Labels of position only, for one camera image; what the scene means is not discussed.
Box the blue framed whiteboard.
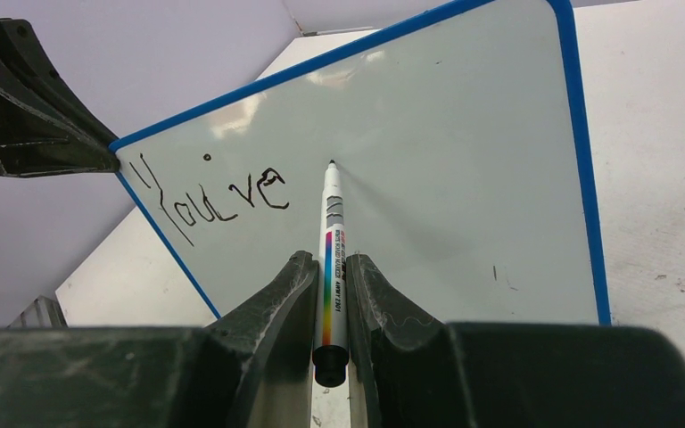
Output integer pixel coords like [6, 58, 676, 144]
[111, 1, 610, 325]

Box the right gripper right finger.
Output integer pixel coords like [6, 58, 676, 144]
[346, 254, 685, 427]

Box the white marker pen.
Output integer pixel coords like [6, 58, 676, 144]
[312, 160, 350, 388]

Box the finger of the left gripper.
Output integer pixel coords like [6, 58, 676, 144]
[0, 68, 120, 177]
[0, 19, 117, 147]

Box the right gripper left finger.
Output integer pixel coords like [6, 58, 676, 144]
[0, 251, 318, 427]

